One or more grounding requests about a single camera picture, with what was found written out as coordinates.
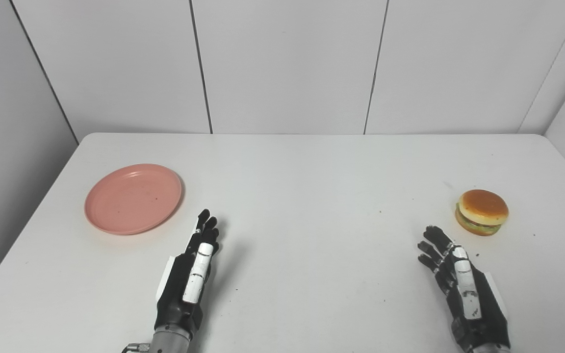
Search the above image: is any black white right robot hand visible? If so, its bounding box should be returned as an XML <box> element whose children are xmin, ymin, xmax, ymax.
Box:
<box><xmin>416</xmin><ymin>225</ymin><xmax>512</xmax><ymax>353</ymax></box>

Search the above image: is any pink round plate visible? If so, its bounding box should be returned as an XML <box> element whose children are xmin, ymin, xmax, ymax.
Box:
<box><xmin>84</xmin><ymin>164</ymin><xmax>183</xmax><ymax>236</ymax></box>

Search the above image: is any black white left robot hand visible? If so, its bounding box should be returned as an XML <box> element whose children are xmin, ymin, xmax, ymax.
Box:
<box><xmin>154</xmin><ymin>209</ymin><xmax>221</xmax><ymax>340</ymax></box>

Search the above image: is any toy hamburger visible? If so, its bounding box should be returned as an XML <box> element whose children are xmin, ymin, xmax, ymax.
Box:
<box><xmin>455</xmin><ymin>189</ymin><xmax>510</xmax><ymax>237</ymax></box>

